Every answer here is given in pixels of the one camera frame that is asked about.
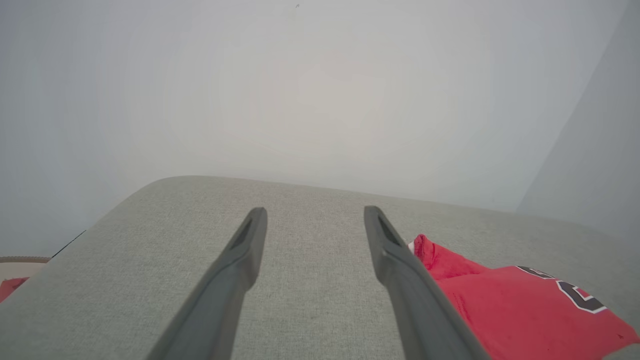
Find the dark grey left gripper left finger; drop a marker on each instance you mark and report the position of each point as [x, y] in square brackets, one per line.
[220, 300]

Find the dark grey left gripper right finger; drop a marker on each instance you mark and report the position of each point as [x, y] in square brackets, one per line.
[420, 305]

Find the red and white jersey garment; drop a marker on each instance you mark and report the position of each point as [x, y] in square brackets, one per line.
[525, 315]

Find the red cloth item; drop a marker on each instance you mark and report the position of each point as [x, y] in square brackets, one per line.
[9, 287]

